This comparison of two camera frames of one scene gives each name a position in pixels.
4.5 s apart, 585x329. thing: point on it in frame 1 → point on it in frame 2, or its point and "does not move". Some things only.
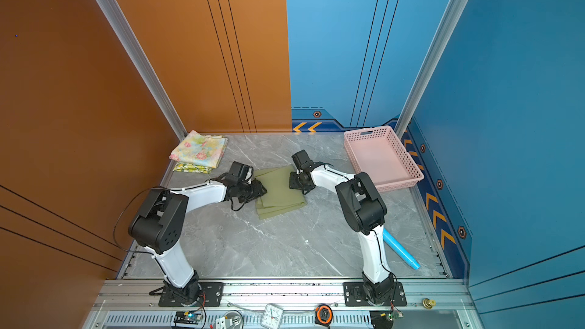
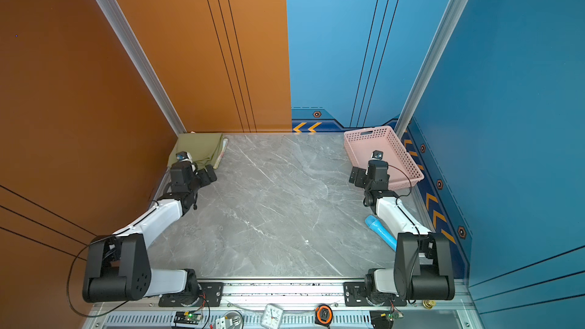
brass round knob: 428,303 does not move
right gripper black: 292,183 → 361,175
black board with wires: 384,319 does not move
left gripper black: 259,191 → 205,178
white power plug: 222,323 does not move
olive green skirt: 279,198 → 202,148
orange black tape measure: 323,315 does not move
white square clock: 272,317 does not move
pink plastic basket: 379,154 does not move
